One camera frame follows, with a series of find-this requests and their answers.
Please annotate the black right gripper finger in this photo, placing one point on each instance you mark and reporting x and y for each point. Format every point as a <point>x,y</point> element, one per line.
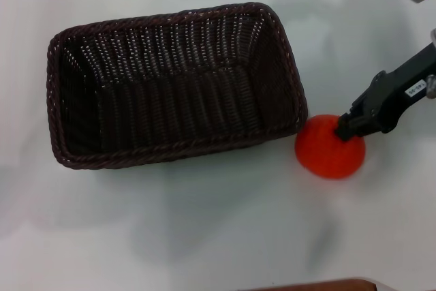
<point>366,100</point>
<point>361,125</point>

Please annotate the orange fruit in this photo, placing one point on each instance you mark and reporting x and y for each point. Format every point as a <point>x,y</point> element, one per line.
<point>323,156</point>

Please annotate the dark brown woven basket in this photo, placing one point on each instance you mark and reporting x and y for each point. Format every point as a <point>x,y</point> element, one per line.
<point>170,100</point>

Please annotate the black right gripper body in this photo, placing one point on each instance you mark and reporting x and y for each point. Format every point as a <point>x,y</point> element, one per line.
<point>405,93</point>

